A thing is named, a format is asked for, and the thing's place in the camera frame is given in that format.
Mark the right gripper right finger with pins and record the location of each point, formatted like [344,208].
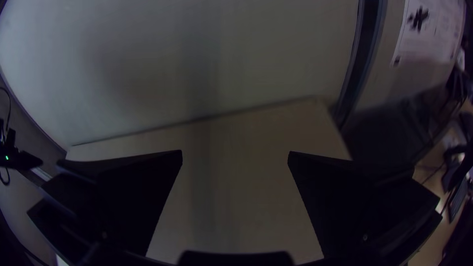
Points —
[354,207]

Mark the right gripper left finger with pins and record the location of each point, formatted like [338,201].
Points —
[122,199]

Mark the dark metal frame post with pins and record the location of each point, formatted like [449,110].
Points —
[364,55]

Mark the white wall poster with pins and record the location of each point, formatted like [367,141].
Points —
[428,33]

